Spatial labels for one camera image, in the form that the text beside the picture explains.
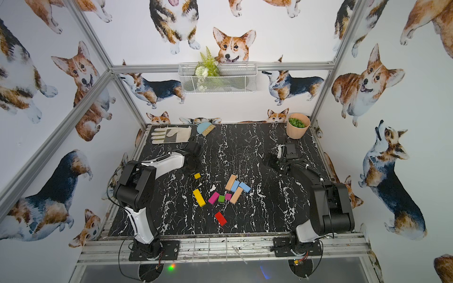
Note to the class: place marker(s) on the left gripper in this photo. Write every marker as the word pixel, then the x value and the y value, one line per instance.
pixel 194 149

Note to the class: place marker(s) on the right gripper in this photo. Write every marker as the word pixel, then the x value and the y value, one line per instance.
pixel 272 162

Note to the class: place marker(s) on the small light blue block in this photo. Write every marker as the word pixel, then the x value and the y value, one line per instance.
pixel 245 187

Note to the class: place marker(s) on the magenta rectangular block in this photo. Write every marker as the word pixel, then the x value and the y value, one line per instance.
pixel 213 198

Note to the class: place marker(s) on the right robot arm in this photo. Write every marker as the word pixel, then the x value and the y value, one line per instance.
pixel 330 210

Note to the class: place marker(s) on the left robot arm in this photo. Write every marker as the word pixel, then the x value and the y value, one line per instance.
pixel 135 187

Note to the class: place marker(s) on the beige work glove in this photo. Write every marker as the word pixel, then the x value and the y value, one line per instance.
pixel 169 135

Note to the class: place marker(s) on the light blue rectangular block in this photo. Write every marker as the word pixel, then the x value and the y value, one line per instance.
pixel 235 186

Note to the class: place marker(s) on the pink pot with greens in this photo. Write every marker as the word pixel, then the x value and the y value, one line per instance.
pixel 297 125

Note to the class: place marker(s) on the long natural wood block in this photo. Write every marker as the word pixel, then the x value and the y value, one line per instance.
pixel 230 182

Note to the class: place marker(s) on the long yellow block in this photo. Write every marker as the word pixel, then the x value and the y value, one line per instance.
pixel 200 200

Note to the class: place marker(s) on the red block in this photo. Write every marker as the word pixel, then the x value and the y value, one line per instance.
pixel 221 219

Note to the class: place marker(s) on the green fern plant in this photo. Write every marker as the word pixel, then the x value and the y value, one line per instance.
pixel 207 72

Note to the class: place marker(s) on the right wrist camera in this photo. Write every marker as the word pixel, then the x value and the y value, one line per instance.
pixel 287 152

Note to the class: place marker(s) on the white wire basket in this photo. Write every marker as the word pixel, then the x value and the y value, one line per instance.
pixel 223 78

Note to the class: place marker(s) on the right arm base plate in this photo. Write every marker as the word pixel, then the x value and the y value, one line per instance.
pixel 291 247

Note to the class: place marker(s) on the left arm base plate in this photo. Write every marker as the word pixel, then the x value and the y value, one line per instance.
pixel 157 250

